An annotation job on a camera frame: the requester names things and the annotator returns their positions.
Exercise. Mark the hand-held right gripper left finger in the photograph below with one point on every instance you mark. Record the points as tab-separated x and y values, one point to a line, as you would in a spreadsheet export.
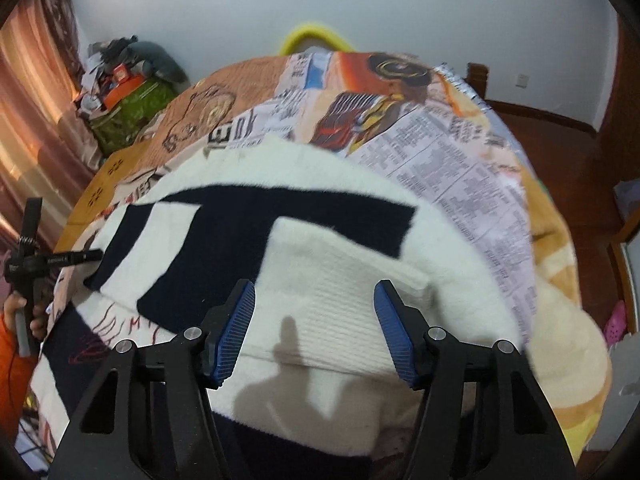
235	330

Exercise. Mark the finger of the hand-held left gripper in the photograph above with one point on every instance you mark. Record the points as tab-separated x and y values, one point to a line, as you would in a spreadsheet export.
77	258

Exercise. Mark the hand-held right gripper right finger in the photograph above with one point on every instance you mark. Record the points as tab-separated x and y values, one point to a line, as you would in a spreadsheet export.
395	330

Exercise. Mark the white and navy striped sweater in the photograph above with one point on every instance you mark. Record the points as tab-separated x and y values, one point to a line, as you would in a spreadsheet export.
325	260

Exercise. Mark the person's left forearm orange sleeve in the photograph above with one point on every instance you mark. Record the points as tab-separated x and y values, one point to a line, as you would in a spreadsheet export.
12	375

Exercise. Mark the person's left hand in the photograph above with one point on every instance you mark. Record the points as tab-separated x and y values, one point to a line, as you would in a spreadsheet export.
39	322

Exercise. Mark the yellow paw print blanket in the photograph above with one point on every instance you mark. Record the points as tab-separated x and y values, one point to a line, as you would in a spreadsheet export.
107	175

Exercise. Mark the green patterned bag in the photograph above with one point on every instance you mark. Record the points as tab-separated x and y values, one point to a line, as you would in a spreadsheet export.
130	115

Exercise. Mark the pink striped curtain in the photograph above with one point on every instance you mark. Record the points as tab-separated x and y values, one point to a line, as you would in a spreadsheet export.
35	110

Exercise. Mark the orange box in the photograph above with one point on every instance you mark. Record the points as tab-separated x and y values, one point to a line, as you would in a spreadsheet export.
122	87

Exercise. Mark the printed blanket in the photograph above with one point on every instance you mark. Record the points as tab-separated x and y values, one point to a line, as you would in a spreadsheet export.
450	160

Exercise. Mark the pink slipper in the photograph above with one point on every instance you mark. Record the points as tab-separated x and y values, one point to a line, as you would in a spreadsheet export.
616	322

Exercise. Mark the white board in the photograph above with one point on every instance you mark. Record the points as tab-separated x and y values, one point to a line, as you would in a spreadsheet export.
617	400

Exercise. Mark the light blue cloth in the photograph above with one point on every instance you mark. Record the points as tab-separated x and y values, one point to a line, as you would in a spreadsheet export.
627	197

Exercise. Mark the wooden door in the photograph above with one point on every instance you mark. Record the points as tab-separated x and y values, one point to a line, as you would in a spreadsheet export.
612	75

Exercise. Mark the white wall socket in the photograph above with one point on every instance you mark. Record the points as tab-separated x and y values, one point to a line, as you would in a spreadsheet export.
522	80

